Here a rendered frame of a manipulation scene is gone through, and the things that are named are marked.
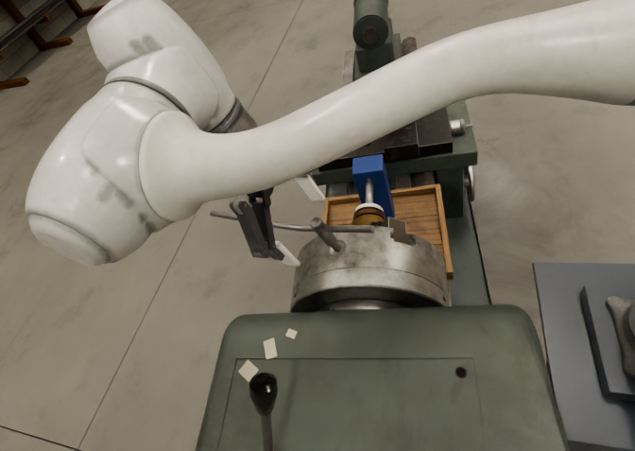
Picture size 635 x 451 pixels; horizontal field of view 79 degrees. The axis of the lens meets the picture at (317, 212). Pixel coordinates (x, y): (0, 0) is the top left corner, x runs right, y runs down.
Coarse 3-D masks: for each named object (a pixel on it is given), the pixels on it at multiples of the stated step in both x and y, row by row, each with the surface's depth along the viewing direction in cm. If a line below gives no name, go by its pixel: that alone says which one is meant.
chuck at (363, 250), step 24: (312, 240) 76; (336, 240) 71; (360, 240) 69; (384, 240) 69; (312, 264) 72; (336, 264) 68; (360, 264) 66; (384, 264) 66; (408, 264) 67; (432, 264) 70
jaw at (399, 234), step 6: (372, 222) 83; (378, 222) 80; (384, 222) 76; (390, 222) 74; (396, 222) 75; (402, 222) 75; (396, 228) 74; (402, 228) 74; (390, 234) 71; (396, 234) 71; (402, 234) 72; (408, 234) 72; (396, 240) 70; (402, 240) 71; (408, 240) 71
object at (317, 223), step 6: (312, 222) 65; (318, 222) 64; (312, 228) 65; (318, 228) 64; (318, 234) 66; (324, 234) 66; (330, 234) 66; (324, 240) 67; (330, 240) 67; (336, 246) 69
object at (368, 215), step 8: (360, 208) 90; (368, 208) 89; (376, 208) 89; (360, 216) 88; (368, 216) 87; (376, 216) 87; (384, 216) 90; (352, 224) 89; (360, 224) 86; (368, 224) 85
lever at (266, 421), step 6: (270, 414) 44; (264, 420) 43; (270, 420) 44; (264, 426) 44; (270, 426) 44; (264, 432) 44; (270, 432) 45; (264, 438) 45; (270, 438) 45; (264, 444) 45; (270, 444) 45; (264, 450) 46; (270, 450) 46
